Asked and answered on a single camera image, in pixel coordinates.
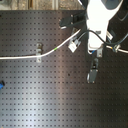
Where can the metal cable clip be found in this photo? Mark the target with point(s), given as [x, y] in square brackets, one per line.
[38, 52]

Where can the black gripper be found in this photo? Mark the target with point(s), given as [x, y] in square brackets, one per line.
[93, 72]

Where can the white cable connector plug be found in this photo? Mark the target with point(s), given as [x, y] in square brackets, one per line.
[73, 45]

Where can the black perforated breadboard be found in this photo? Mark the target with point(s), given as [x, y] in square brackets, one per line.
[55, 93]

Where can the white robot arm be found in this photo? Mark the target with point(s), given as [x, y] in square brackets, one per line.
[99, 13]

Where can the black bracket on board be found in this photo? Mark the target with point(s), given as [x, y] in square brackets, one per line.
[72, 20]

